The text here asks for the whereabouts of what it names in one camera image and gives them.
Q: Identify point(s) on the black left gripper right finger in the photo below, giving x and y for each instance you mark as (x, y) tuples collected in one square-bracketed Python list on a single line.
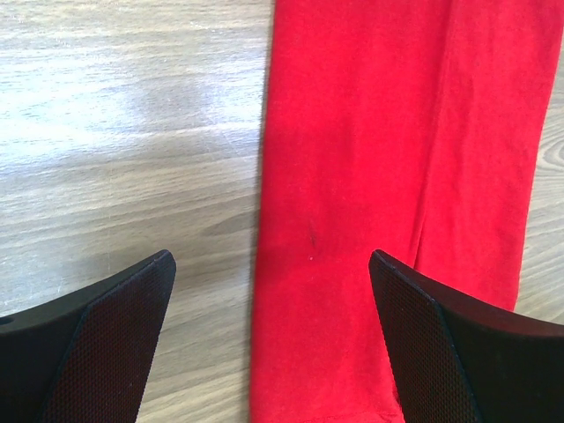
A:
[(455, 358)]

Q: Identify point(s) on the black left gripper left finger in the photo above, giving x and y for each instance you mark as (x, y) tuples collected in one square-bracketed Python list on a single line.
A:
[(86, 356)]

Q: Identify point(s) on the red t shirt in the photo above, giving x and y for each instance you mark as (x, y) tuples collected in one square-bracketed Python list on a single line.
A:
[(406, 126)]

